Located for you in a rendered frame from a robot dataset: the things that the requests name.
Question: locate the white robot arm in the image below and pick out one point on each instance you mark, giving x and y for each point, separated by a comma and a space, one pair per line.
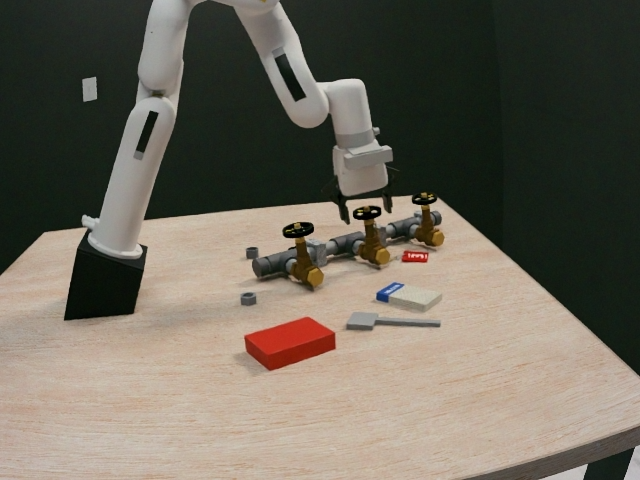
151, 122

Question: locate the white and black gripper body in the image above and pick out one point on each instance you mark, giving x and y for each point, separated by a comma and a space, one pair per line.
358, 180

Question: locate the red square tag with chain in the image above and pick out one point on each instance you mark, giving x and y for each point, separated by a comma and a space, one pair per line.
409, 256

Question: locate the red rectangular block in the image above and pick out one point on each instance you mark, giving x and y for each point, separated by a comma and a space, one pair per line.
289, 343

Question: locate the grey t-shaped pipe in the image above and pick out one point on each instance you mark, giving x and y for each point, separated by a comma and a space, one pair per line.
304, 261

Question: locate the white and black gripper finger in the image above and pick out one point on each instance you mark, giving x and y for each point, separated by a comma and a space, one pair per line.
388, 191
340, 200

